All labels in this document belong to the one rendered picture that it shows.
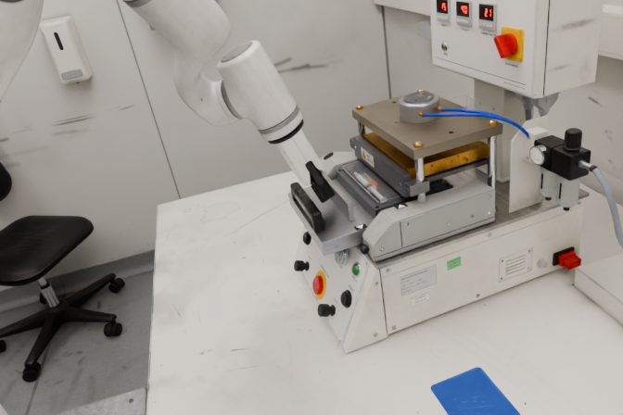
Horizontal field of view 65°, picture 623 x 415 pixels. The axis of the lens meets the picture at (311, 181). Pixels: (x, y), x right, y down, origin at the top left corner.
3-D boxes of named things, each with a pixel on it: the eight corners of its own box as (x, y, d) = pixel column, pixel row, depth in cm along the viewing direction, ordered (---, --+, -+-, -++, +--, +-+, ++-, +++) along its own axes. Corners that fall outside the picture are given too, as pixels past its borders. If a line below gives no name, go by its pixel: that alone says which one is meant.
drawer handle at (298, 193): (300, 196, 104) (298, 180, 102) (324, 230, 91) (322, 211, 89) (292, 199, 103) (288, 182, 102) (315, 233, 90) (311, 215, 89)
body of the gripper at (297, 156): (258, 128, 92) (286, 171, 98) (271, 145, 83) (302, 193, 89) (291, 106, 93) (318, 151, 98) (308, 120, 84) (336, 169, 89)
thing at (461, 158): (431, 132, 111) (429, 92, 107) (494, 167, 92) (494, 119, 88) (362, 151, 108) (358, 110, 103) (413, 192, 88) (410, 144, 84)
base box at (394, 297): (479, 199, 133) (479, 141, 125) (591, 275, 101) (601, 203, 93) (294, 260, 121) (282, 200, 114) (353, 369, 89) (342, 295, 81)
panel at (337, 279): (296, 263, 119) (315, 194, 114) (342, 346, 93) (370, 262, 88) (288, 262, 119) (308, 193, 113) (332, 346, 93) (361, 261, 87)
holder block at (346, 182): (403, 160, 112) (402, 150, 111) (453, 196, 94) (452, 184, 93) (336, 180, 108) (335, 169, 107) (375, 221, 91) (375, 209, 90)
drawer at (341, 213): (409, 171, 115) (407, 141, 111) (464, 212, 96) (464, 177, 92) (290, 207, 108) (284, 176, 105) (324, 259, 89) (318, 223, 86)
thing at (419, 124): (450, 119, 116) (448, 66, 110) (545, 168, 89) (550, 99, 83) (356, 146, 110) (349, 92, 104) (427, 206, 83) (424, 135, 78)
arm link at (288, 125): (250, 120, 91) (259, 133, 92) (261, 135, 83) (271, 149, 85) (287, 96, 91) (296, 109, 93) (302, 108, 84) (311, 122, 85)
